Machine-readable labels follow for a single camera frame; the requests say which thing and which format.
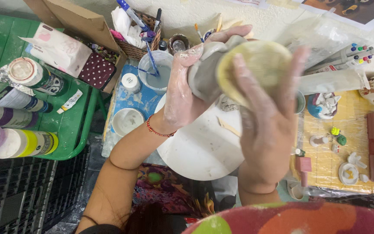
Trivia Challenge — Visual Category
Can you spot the person's right hand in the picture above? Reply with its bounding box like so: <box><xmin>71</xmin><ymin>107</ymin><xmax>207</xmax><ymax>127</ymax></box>
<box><xmin>232</xmin><ymin>46</ymin><xmax>310</xmax><ymax>194</ymax></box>

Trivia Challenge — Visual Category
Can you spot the person's left hand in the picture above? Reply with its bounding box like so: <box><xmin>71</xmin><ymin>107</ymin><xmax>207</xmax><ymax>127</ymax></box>
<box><xmin>153</xmin><ymin>25</ymin><xmax>253</xmax><ymax>133</ymax></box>

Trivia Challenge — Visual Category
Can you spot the grey clay piece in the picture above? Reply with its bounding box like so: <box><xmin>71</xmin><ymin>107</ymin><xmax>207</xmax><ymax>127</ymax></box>
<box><xmin>187</xmin><ymin>35</ymin><xmax>249</xmax><ymax>105</ymax></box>

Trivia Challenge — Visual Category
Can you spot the round yellow sponge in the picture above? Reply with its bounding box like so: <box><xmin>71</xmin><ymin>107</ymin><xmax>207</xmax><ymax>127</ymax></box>
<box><xmin>216</xmin><ymin>40</ymin><xmax>293</xmax><ymax>108</ymax></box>

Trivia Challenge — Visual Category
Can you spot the clear plastic water cup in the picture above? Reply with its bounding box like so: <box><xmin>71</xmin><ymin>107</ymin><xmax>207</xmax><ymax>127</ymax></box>
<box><xmin>138</xmin><ymin>50</ymin><xmax>174</xmax><ymax>95</ymax></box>

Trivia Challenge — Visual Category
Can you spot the wooden modelling tool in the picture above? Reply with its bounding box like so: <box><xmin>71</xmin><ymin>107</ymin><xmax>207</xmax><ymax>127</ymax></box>
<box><xmin>217</xmin><ymin>116</ymin><xmax>241</xmax><ymax>137</ymax></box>

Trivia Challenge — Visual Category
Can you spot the blue painted board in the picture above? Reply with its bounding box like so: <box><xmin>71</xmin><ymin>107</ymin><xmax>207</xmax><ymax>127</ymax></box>
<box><xmin>102</xmin><ymin>63</ymin><xmax>166</xmax><ymax>158</ymax></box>

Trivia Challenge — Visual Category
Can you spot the pink wooden block stamp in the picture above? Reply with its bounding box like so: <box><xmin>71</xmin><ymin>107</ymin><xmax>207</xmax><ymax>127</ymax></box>
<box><xmin>295</xmin><ymin>156</ymin><xmax>312</xmax><ymax>188</ymax></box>

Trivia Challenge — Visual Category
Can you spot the small white jar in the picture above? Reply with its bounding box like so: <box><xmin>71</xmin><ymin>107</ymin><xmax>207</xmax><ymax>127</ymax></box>
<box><xmin>121</xmin><ymin>73</ymin><xmax>142</xmax><ymax>94</ymax></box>

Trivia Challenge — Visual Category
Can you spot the small grey clay lump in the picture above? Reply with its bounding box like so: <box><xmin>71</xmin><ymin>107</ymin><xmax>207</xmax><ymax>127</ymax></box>
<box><xmin>219</xmin><ymin>96</ymin><xmax>240</xmax><ymax>113</ymax></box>

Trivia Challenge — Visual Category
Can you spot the glass jar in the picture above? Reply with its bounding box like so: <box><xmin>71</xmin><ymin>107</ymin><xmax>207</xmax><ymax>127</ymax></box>
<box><xmin>168</xmin><ymin>33</ymin><xmax>191</xmax><ymax>55</ymax></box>

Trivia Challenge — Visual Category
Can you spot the white clay mushroom figure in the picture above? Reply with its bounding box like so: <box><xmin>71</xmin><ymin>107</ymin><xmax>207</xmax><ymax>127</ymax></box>
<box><xmin>309</xmin><ymin>135</ymin><xmax>330</xmax><ymax>148</ymax></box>

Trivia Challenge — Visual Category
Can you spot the small grey-green cup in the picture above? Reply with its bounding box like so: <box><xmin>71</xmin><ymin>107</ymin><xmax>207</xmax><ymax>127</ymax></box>
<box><xmin>295</xmin><ymin>90</ymin><xmax>306</xmax><ymax>114</ymax></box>

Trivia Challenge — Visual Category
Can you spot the white round turntable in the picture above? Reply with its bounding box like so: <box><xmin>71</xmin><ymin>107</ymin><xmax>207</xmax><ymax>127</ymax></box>
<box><xmin>155</xmin><ymin>94</ymin><xmax>247</xmax><ymax>181</ymax></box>

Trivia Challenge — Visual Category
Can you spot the small white cup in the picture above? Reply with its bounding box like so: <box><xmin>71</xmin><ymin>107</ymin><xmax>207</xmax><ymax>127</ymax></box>
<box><xmin>287</xmin><ymin>181</ymin><xmax>305</xmax><ymax>201</ymax></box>

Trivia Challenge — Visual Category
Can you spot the yellow plastic-wrapped mat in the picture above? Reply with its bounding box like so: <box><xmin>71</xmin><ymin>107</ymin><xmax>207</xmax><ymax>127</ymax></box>
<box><xmin>290</xmin><ymin>90</ymin><xmax>374</xmax><ymax>198</ymax></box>

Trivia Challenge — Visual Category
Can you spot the wicker basket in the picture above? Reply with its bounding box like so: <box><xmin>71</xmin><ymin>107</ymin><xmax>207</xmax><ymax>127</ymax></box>
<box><xmin>115</xmin><ymin>12</ymin><xmax>162</xmax><ymax>61</ymax></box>

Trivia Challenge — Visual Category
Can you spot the blue bowl with white figures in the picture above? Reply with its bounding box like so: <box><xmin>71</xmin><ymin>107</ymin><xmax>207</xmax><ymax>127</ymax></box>
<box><xmin>307</xmin><ymin>92</ymin><xmax>342</xmax><ymax>120</ymax></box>

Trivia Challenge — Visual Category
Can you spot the small brush cup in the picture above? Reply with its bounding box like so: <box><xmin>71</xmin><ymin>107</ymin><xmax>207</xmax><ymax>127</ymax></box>
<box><xmin>203</xmin><ymin>28</ymin><xmax>217</xmax><ymax>41</ymax></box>

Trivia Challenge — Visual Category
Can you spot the person's colourful fleece garment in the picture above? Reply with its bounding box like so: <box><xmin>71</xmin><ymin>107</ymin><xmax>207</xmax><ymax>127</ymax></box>
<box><xmin>181</xmin><ymin>201</ymin><xmax>374</xmax><ymax>234</ymax></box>

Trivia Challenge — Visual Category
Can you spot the maroon polka dot pouch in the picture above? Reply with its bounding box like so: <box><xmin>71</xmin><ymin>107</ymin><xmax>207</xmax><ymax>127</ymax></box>
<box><xmin>78</xmin><ymin>53</ymin><xmax>117</xmax><ymax>90</ymax></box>

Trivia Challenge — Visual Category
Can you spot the white dish with yellow centre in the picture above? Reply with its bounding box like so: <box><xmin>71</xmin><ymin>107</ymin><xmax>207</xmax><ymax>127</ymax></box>
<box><xmin>338</xmin><ymin>162</ymin><xmax>359</xmax><ymax>186</ymax></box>

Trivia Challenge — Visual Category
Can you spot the white crumpled tissue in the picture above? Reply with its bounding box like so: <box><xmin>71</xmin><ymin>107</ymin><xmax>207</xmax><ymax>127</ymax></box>
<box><xmin>111</xmin><ymin>6</ymin><xmax>148</xmax><ymax>49</ymax></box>

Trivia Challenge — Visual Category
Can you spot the white plastic-wrapped roller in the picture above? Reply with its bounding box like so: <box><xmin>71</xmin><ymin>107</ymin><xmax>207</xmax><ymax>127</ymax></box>
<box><xmin>299</xmin><ymin>68</ymin><xmax>370</xmax><ymax>96</ymax></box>

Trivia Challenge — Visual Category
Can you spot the colourful patterned cloth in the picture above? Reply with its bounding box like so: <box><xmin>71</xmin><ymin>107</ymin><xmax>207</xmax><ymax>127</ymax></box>
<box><xmin>131</xmin><ymin>162</ymin><xmax>216</xmax><ymax>219</ymax></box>

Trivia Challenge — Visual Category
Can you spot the white clay hand figure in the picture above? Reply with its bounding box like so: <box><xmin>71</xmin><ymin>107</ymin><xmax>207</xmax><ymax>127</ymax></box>
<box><xmin>347</xmin><ymin>152</ymin><xmax>368</xmax><ymax>169</ymax></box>

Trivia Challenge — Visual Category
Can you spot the blue and white marker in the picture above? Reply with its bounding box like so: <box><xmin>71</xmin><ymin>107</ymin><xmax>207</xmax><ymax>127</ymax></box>
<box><xmin>116</xmin><ymin>0</ymin><xmax>151</xmax><ymax>32</ymax></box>

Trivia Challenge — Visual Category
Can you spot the small white tube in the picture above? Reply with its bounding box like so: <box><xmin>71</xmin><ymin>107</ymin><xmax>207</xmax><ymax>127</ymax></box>
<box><xmin>56</xmin><ymin>89</ymin><xmax>84</xmax><ymax>114</ymax></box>

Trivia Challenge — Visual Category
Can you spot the bundle of white colour markers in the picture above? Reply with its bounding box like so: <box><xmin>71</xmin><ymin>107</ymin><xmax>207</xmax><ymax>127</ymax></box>
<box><xmin>303</xmin><ymin>43</ymin><xmax>374</xmax><ymax>76</ymax></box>

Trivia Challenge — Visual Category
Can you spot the clear plastic bag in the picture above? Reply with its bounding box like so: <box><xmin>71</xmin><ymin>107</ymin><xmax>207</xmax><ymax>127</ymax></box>
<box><xmin>276</xmin><ymin>16</ymin><xmax>371</xmax><ymax>71</ymax></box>

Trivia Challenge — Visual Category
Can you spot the pink and white tissue packet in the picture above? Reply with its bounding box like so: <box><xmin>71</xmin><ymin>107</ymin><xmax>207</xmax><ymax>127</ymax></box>
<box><xmin>19</xmin><ymin>23</ymin><xmax>92</xmax><ymax>78</ymax></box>

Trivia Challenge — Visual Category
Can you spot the brown cardboard box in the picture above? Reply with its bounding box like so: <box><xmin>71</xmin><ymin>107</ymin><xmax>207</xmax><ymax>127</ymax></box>
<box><xmin>24</xmin><ymin>0</ymin><xmax>128</xmax><ymax>94</ymax></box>

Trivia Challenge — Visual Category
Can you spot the green paint bottle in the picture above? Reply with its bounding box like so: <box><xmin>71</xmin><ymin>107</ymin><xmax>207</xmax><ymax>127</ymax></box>
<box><xmin>7</xmin><ymin>57</ymin><xmax>68</xmax><ymax>97</ymax></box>

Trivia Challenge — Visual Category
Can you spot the blue paint bottle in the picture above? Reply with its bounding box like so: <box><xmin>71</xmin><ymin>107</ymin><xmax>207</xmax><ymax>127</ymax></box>
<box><xmin>0</xmin><ymin>86</ymin><xmax>54</xmax><ymax>114</ymax></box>

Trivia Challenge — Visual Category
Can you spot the yellow paint bottle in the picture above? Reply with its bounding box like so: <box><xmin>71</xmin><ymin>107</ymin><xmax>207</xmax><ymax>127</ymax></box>
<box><xmin>0</xmin><ymin>128</ymin><xmax>59</xmax><ymax>159</ymax></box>

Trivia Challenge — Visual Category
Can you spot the purple paint bottle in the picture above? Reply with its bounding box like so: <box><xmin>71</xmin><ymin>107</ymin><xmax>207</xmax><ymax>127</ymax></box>
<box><xmin>0</xmin><ymin>97</ymin><xmax>39</xmax><ymax>129</ymax></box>

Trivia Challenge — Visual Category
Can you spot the crumpled aluminium foil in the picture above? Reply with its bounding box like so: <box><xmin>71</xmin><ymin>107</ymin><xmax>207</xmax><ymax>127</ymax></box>
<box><xmin>0</xmin><ymin>64</ymin><xmax>35</xmax><ymax>97</ymax></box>

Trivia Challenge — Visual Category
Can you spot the black plastic crate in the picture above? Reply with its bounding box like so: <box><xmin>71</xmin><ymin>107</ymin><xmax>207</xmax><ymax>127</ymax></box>
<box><xmin>0</xmin><ymin>146</ymin><xmax>91</xmax><ymax>234</ymax></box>

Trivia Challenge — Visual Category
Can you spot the red string bracelet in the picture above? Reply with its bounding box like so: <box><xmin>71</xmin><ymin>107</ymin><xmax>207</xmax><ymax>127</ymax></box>
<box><xmin>146</xmin><ymin>114</ymin><xmax>176</xmax><ymax>138</ymax></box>

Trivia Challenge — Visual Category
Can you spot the blue-handled tool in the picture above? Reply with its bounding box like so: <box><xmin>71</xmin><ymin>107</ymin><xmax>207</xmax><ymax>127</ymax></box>
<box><xmin>129</xmin><ymin>42</ymin><xmax>160</xmax><ymax>77</ymax></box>

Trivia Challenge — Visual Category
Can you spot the black cable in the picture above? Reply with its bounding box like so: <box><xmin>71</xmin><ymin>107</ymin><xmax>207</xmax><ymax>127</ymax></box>
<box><xmin>328</xmin><ymin>183</ymin><xmax>374</xmax><ymax>203</ymax></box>

